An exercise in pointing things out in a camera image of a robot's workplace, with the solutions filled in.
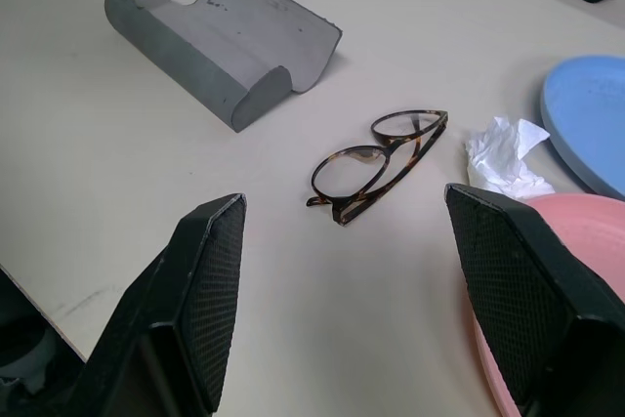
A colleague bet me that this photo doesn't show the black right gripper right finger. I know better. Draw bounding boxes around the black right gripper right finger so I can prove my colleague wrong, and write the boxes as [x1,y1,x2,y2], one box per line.
[444,183,625,417]

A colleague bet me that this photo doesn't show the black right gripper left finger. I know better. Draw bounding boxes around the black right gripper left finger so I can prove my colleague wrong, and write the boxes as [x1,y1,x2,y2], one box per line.
[62,193,247,417]

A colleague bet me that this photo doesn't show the pink plate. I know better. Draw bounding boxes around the pink plate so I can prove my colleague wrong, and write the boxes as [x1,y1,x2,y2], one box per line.
[471,193,625,417]

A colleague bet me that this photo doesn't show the tortoiseshell glasses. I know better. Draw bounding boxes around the tortoiseshell glasses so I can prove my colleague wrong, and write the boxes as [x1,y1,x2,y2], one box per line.
[306,108,449,229]

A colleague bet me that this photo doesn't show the crumpled white tissue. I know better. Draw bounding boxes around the crumpled white tissue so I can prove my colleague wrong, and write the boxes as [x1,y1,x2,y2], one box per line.
[463,116,557,201]

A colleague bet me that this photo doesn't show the blue plate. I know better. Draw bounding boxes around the blue plate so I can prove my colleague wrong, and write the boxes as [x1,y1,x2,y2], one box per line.
[539,56,625,201]

